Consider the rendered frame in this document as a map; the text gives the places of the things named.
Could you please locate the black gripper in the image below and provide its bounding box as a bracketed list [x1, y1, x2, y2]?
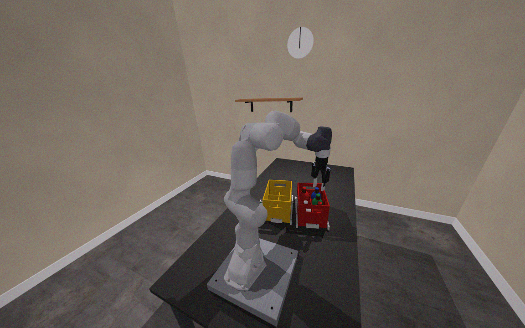
[311, 156, 331, 191]

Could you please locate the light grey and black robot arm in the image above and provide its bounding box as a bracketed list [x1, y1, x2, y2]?
[224, 111, 332, 291]

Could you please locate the green bottle with pale green label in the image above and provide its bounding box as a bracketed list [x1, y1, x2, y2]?
[312, 194, 323, 205]

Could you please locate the red crate with dividers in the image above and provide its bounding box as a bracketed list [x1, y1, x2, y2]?
[297, 183, 330, 228]

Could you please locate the blue bottle with light blue label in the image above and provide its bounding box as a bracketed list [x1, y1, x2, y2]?
[311, 187, 321, 199]

